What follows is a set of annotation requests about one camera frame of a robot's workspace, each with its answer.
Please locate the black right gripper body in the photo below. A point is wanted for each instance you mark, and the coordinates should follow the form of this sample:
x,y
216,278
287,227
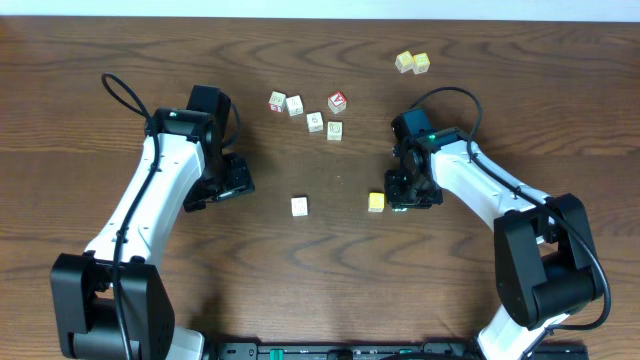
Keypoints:
x,y
405,190

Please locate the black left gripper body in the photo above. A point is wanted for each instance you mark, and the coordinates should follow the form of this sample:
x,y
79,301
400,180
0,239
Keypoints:
x,y
226,175

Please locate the yellow K block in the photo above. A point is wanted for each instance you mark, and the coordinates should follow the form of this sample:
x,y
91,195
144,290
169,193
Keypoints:
x,y
376,202

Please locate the green Z cat block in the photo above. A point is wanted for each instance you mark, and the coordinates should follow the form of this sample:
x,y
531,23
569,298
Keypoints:
x,y
299,206

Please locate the yellow M airplane block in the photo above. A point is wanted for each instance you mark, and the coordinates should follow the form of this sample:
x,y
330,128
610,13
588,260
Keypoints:
x,y
421,63

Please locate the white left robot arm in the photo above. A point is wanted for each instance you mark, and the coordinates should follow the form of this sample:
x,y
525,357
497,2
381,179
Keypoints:
x,y
110,301

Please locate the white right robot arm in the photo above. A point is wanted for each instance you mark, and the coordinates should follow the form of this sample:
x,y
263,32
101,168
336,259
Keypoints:
x,y
545,260

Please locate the cream block red side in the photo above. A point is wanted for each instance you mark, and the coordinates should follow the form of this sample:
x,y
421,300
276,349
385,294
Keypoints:
x,y
277,101

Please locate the cream block with brown print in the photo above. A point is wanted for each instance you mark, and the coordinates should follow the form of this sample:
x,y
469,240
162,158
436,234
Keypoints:
x,y
334,131

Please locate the cream block letter print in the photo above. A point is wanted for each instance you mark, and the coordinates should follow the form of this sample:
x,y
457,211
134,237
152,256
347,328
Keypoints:
x,y
294,105

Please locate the cream block animal print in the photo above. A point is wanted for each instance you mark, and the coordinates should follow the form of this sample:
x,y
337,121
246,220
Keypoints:
x,y
315,122

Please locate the red A block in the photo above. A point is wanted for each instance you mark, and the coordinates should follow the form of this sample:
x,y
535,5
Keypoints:
x,y
337,102

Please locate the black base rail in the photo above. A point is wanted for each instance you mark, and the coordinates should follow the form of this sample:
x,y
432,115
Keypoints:
x,y
255,351

